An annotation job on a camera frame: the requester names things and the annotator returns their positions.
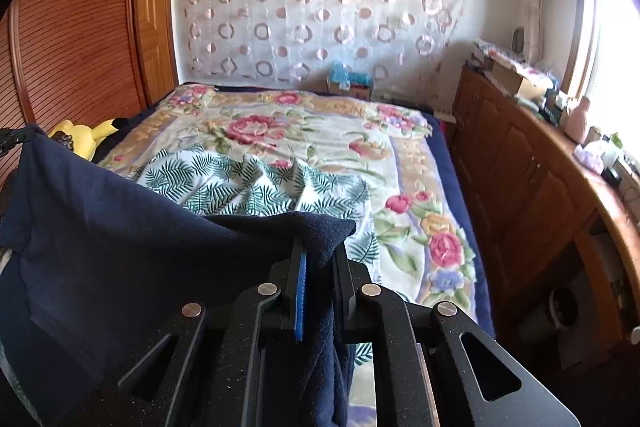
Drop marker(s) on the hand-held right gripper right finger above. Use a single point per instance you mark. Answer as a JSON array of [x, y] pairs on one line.
[[380, 332]]

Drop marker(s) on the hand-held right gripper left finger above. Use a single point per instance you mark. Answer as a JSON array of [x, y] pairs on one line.
[[300, 297]]

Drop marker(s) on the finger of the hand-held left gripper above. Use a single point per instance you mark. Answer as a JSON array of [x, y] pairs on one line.
[[15, 138]]

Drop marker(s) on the navy printed t-shirt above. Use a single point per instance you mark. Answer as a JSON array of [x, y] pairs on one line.
[[125, 232]]

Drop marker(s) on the yellow plush toy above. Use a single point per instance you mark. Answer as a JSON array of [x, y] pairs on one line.
[[85, 137]]

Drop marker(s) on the wooden louvered wardrobe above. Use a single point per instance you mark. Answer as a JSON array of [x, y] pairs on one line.
[[75, 32]]

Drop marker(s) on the leaf print bedsheet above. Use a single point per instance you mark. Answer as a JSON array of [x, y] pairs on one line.
[[225, 182]]

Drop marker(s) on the floral blanket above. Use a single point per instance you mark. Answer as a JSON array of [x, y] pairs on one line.
[[325, 142]]

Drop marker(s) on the white round appliance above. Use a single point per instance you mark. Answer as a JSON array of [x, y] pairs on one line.
[[562, 307]]

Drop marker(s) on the long wooden cabinet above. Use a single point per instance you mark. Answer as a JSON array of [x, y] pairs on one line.
[[525, 187]]

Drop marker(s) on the cardboard box by bed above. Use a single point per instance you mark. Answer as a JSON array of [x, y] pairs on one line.
[[359, 93]]

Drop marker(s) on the tissue packet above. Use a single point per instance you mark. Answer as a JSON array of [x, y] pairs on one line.
[[590, 156]]

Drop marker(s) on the open cardboard box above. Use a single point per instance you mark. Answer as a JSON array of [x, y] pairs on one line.
[[510, 79]]

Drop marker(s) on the pink bottle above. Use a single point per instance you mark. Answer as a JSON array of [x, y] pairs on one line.
[[577, 122]]

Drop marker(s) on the sheer circle-patterned curtain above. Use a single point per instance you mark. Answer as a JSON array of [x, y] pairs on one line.
[[300, 7]]

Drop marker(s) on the small grey fan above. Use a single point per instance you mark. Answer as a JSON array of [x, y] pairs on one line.
[[518, 39]]

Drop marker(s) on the wooden framed window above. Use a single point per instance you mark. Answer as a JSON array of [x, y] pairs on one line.
[[615, 57]]

